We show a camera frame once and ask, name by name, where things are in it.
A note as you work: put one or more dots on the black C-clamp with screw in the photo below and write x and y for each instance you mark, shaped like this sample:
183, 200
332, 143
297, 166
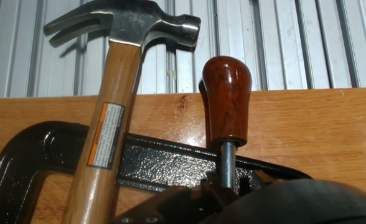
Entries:
158, 161

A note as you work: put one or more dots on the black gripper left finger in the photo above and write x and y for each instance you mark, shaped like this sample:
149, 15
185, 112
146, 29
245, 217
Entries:
176, 202

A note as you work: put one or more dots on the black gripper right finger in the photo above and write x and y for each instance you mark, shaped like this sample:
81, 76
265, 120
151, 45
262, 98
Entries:
262, 179

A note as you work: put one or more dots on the glossy brown wooden board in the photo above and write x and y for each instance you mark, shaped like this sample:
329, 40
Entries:
310, 130

